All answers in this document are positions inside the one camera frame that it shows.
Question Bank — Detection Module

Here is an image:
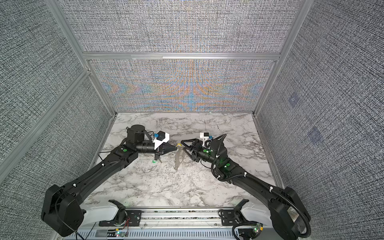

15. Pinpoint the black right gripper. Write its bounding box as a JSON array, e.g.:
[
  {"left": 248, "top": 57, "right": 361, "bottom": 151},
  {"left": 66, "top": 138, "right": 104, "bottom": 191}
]
[{"left": 182, "top": 139, "right": 221, "bottom": 168}]

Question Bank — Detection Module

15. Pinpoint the green capped key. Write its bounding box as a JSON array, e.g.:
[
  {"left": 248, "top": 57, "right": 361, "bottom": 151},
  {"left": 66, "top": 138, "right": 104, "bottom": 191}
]
[{"left": 152, "top": 159, "right": 163, "bottom": 164}]

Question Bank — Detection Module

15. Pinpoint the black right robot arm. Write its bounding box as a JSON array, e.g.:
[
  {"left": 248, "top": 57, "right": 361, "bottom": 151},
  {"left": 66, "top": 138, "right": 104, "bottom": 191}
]
[{"left": 181, "top": 135, "right": 312, "bottom": 240}]

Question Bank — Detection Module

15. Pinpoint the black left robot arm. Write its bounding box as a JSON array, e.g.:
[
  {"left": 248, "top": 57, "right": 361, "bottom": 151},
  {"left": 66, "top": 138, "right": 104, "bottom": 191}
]
[{"left": 41, "top": 125, "right": 177, "bottom": 237}]

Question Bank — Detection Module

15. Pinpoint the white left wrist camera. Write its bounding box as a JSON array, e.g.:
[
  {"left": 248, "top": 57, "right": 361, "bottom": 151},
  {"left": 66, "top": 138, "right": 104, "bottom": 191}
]
[{"left": 152, "top": 131, "right": 170, "bottom": 150}]

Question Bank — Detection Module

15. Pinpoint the aluminium front rail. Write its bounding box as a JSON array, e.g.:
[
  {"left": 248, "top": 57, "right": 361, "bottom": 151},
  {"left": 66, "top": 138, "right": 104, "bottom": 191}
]
[{"left": 74, "top": 206, "right": 307, "bottom": 230}]

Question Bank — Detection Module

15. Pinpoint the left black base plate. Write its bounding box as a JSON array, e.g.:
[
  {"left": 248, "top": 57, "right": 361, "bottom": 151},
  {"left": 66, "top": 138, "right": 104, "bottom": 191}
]
[{"left": 99, "top": 210, "right": 142, "bottom": 228}]

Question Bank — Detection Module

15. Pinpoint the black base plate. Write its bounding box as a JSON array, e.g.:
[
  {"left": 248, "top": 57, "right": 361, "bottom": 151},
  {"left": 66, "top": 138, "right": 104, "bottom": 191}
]
[
  {"left": 99, "top": 210, "right": 142, "bottom": 228},
  {"left": 218, "top": 209, "right": 258, "bottom": 226}
]

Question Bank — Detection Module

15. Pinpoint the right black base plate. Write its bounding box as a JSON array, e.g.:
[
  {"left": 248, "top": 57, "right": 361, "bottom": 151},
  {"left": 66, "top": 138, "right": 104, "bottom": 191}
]
[{"left": 218, "top": 209, "right": 258, "bottom": 226}]

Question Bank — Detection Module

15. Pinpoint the slotted grey cable duct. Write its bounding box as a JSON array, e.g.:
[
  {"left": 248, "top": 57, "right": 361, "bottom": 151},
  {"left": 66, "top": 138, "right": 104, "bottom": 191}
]
[{"left": 64, "top": 229, "right": 235, "bottom": 240}]

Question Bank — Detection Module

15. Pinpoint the aluminium enclosure frame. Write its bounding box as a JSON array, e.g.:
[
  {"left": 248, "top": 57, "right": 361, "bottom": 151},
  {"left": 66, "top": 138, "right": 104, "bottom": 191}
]
[{"left": 0, "top": 0, "right": 316, "bottom": 208}]

